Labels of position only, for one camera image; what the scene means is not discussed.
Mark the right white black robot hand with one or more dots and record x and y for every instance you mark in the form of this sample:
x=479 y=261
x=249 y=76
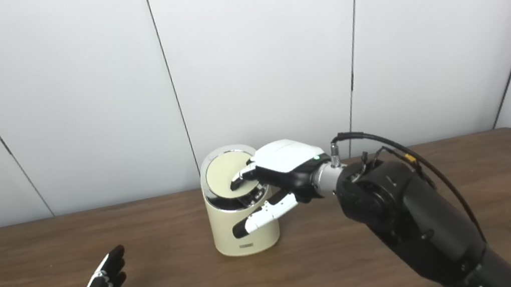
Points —
x=288 y=159

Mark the cream-colored round bin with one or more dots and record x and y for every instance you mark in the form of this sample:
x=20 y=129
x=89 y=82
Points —
x=240 y=227

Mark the black wall panel seam clip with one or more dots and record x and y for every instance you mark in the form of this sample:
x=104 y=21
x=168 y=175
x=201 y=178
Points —
x=353 y=84
x=6 y=146

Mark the cream round bin lid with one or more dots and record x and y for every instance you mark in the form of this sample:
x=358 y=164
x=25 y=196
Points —
x=219 y=174

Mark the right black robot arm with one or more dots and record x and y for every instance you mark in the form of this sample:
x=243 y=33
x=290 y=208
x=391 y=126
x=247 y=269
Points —
x=407 y=212

